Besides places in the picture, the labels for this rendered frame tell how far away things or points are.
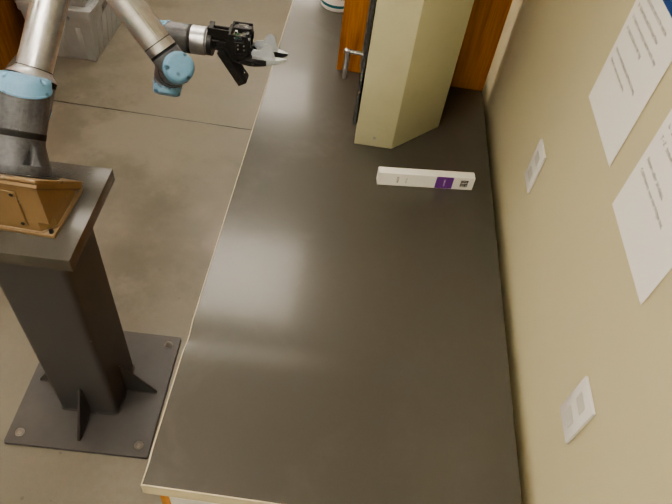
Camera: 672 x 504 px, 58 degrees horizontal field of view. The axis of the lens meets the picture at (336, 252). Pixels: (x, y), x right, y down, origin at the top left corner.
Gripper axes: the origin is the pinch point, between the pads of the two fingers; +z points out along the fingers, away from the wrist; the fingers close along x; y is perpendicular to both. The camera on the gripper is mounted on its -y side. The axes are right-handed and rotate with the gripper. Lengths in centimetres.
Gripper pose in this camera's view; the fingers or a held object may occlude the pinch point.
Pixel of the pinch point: (282, 59)
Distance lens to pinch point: 174.2
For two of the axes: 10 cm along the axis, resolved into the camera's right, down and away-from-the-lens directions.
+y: 1.0, -6.4, -7.6
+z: 9.9, 1.4, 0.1
